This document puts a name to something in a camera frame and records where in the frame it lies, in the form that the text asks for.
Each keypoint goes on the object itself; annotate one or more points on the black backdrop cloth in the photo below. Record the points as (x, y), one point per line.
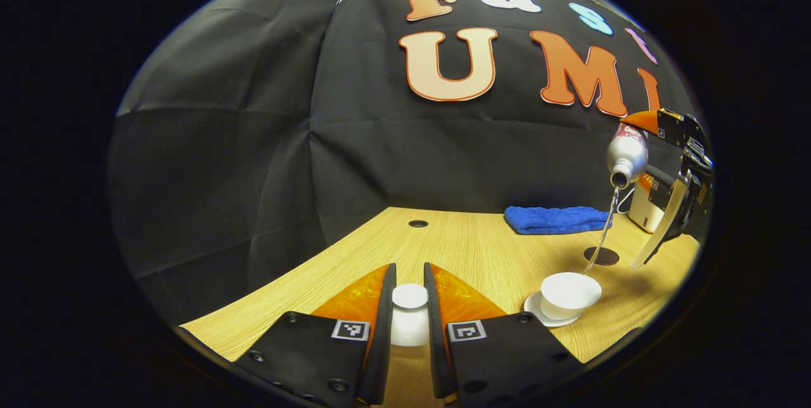
(266, 129)

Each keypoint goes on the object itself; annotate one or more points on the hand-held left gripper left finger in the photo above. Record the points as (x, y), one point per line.
(380, 344)

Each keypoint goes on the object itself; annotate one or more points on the silver water bottle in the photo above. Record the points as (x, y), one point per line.
(627, 153)

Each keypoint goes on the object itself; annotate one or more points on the white teacup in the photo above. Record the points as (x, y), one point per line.
(568, 294)

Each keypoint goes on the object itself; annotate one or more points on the dark round coaster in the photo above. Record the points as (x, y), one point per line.
(603, 256)

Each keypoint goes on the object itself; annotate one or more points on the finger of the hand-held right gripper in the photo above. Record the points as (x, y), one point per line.
(665, 124)
(659, 191)

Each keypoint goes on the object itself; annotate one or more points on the white saucer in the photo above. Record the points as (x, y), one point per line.
(533, 310)

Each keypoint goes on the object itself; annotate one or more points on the cream toaster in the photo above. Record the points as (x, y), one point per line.
(645, 211)

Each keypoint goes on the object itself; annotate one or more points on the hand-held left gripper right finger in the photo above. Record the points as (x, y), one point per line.
(434, 344)

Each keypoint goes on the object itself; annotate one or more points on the white teacup lid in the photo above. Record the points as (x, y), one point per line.
(410, 316)

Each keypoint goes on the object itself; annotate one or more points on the blue towel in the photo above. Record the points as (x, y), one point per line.
(554, 220)

